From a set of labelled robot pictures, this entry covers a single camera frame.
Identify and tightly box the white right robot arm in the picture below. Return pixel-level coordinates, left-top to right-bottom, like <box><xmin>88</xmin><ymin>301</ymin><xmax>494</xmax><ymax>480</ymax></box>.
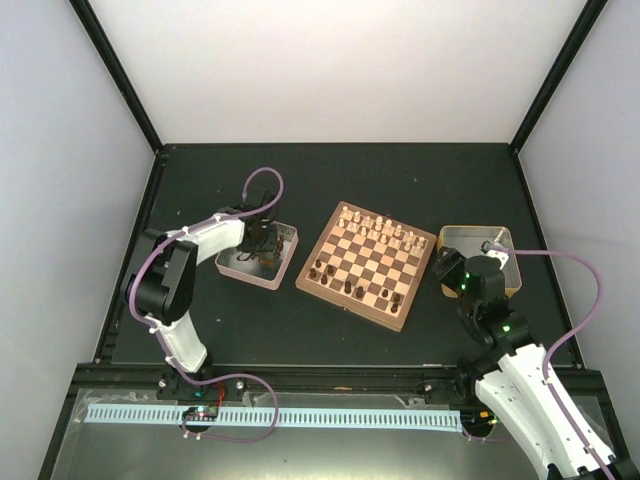
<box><xmin>434</xmin><ymin>241</ymin><xmax>639</xmax><ymax>479</ymax></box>

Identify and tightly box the black frame post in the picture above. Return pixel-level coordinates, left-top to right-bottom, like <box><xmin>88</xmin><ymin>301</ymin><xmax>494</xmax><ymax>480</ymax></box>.
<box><xmin>509</xmin><ymin>0</ymin><xmax>608</xmax><ymax>155</ymax></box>
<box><xmin>69</xmin><ymin>0</ymin><xmax>163</xmax><ymax>153</ymax></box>

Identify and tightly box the white chess pieces row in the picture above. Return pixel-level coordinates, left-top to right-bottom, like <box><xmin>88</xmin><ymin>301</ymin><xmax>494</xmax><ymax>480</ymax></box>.
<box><xmin>328</xmin><ymin>205</ymin><xmax>434</xmax><ymax>262</ymax></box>

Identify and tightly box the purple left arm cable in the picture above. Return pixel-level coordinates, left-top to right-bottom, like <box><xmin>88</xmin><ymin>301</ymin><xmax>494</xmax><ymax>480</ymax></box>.
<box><xmin>128</xmin><ymin>167</ymin><xmax>285</xmax><ymax>391</ymax></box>

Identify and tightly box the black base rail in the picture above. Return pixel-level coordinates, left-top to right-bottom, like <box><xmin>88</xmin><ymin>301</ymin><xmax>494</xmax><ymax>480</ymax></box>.
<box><xmin>74</xmin><ymin>363</ymin><xmax>606</xmax><ymax>401</ymax></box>

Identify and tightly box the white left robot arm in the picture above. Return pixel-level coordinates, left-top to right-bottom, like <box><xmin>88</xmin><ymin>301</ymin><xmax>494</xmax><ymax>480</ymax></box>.
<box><xmin>121</xmin><ymin>189</ymin><xmax>282</xmax><ymax>399</ymax></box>

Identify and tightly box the black frame post right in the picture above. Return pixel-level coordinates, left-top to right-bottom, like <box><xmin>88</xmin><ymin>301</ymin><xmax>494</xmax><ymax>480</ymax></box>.
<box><xmin>509</xmin><ymin>0</ymin><xmax>608</xmax><ymax>155</ymax></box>

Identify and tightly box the light blue slotted cable duct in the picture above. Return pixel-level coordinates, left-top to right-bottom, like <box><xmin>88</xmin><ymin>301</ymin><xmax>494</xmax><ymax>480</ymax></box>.
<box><xmin>84</xmin><ymin>404</ymin><xmax>462</xmax><ymax>433</ymax></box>

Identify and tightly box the pink metal tray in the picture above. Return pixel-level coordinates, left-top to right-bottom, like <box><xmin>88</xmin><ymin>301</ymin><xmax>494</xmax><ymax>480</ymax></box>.
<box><xmin>215</xmin><ymin>221</ymin><xmax>298</xmax><ymax>290</ymax></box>

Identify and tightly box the yellow metal tray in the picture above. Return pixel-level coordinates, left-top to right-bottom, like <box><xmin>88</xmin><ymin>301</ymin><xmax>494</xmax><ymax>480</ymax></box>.
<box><xmin>436</xmin><ymin>225</ymin><xmax>522</xmax><ymax>297</ymax></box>

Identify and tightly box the wooden chess board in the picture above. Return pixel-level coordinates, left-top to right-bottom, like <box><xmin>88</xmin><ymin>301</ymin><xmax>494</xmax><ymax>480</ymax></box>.
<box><xmin>296</xmin><ymin>201</ymin><xmax>437</xmax><ymax>332</ymax></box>

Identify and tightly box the black frame post left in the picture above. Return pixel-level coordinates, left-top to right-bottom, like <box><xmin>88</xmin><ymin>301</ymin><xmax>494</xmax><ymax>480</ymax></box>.
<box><xmin>69</xmin><ymin>0</ymin><xmax>163</xmax><ymax>153</ymax></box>

